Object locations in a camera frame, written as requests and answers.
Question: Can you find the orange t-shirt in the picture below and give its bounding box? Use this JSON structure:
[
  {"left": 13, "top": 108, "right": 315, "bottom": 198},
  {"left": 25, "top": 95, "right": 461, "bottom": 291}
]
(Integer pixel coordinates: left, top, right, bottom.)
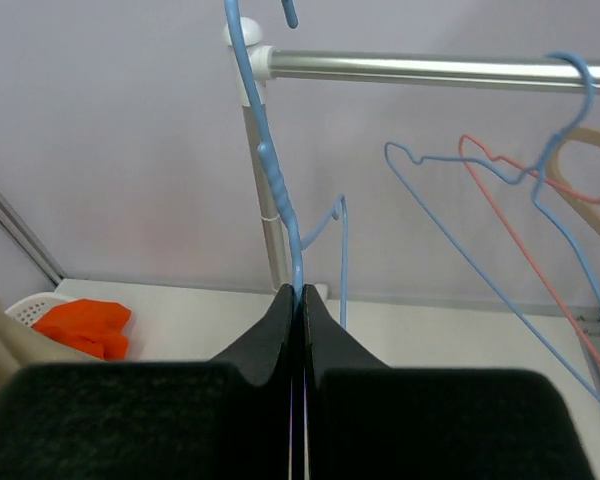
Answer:
[{"left": 33, "top": 299, "right": 132, "bottom": 361}]

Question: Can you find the white plastic laundry basket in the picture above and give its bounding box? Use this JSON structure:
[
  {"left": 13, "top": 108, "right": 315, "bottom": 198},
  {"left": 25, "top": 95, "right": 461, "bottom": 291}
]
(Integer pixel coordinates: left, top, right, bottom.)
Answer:
[{"left": 5, "top": 292, "right": 75, "bottom": 328}]

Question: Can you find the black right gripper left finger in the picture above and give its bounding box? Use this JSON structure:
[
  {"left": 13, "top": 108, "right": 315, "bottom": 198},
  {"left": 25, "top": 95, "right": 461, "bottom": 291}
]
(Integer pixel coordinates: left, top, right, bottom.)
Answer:
[{"left": 0, "top": 286, "right": 293, "bottom": 479}]

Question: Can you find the silver clothes rack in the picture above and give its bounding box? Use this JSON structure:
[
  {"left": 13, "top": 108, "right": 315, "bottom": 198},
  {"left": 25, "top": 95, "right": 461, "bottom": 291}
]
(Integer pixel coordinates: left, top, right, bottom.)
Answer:
[{"left": 235, "top": 45, "right": 600, "bottom": 287}]

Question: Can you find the beige t-shirt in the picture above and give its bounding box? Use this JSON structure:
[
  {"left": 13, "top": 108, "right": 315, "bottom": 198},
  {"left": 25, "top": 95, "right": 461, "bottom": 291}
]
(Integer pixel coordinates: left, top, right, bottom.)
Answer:
[{"left": 0, "top": 304, "right": 98, "bottom": 388}]

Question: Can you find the beige plastic hanger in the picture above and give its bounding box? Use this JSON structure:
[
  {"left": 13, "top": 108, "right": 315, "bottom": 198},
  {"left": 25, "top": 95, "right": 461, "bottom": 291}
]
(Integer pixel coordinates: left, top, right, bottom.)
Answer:
[{"left": 546, "top": 127, "right": 600, "bottom": 237}]

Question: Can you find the light blue wire hanger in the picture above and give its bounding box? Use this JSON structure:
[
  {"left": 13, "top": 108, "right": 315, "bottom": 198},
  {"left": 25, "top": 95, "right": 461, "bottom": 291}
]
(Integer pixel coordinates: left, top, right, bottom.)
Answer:
[
  {"left": 383, "top": 50, "right": 600, "bottom": 426},
  {"left": 224, "top": 1, "right": 349, "bottom": 328}
]

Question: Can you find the pink wire hanger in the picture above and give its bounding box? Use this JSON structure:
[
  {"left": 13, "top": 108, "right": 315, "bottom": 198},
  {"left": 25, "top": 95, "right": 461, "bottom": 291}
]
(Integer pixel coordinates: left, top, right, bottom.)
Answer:
[{"left": 457, "top": 133, "right": 600, "bottom": 371}]

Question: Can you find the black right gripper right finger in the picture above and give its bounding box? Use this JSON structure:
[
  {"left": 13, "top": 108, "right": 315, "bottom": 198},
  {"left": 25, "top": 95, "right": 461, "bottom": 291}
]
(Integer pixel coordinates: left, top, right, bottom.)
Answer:
[{"left": 302, "top": 286, "right": 593, "bottom": 479}]

